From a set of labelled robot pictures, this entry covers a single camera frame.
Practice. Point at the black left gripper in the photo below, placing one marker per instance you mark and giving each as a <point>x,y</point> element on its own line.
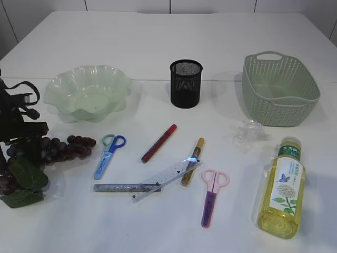
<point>13,107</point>

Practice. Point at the purple grape bunch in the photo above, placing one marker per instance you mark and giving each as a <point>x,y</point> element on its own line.
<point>23,180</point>

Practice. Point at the clear plastic sheet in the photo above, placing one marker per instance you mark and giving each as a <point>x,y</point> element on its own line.
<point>247,134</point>

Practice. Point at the yellow tea bottle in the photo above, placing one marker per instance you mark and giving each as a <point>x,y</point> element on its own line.
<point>281,204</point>

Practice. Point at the green wavy plastic plate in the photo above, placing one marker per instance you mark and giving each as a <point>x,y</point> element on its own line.
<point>89,92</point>

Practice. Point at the red marker pen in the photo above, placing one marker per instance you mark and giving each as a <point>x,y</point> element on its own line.
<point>162,139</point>

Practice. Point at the black mesh pen holder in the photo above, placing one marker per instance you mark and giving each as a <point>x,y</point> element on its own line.
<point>185,83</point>

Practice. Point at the clear plastic ruler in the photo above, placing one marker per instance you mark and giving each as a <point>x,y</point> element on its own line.
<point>164,178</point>

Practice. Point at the gold glitter pen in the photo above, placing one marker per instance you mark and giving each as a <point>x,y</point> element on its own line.
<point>193,162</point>

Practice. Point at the green woven plastic basket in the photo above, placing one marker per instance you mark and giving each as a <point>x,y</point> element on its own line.
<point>278,90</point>

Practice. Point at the blue scissors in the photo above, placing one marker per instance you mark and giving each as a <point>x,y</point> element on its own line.
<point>111,143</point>

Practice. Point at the pink purple scissors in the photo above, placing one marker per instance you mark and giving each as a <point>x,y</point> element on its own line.
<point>215,180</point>

